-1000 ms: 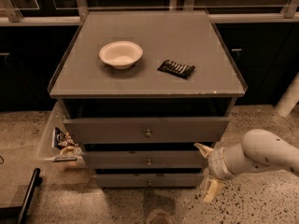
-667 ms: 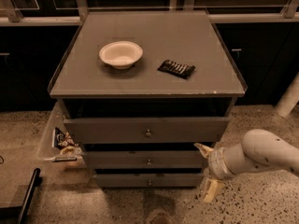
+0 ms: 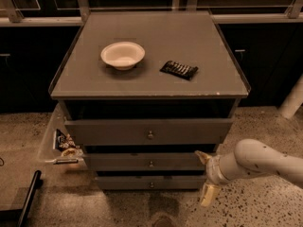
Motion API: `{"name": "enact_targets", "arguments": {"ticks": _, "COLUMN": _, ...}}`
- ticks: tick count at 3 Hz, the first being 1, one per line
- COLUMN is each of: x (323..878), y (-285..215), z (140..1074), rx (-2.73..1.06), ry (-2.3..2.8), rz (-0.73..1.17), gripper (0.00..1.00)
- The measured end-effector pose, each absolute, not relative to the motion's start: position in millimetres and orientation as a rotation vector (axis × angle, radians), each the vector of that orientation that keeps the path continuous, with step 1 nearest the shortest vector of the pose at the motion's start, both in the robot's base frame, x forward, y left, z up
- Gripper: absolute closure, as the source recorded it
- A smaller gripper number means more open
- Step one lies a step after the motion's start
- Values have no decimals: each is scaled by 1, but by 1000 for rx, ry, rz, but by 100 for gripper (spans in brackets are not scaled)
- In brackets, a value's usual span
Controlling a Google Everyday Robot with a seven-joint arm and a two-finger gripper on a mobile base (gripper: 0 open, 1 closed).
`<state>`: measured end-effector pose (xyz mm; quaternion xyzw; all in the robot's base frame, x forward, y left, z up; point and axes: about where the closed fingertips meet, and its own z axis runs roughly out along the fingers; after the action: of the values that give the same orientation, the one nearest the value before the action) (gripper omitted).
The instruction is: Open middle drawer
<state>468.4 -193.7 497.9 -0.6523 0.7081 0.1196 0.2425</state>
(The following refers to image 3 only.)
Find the white paper bowl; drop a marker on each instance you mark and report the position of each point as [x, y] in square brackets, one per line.
[122, 55]

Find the grey top drawer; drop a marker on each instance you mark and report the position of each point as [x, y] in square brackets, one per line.
[113, 132]

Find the black bar at floor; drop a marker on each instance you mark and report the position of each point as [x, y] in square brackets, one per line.
[19, 216]

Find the grey drawer cabinet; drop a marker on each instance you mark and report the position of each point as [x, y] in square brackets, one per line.
[89, 89]

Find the metal window rail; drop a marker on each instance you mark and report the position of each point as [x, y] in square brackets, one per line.
[76, 12]

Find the black snack packet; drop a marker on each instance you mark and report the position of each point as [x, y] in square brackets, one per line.
[179, 70]

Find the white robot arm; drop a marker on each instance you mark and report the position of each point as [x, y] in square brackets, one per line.
[249, 159]

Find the clear plastic bin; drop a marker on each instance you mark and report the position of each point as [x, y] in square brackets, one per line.
[47, 155]

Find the snack bags in bin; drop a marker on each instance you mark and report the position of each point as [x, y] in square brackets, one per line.
[64, 145]

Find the white post at right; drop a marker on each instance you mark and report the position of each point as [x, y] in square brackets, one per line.
[293, 100]

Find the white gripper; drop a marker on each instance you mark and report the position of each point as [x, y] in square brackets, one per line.
[212, 170]

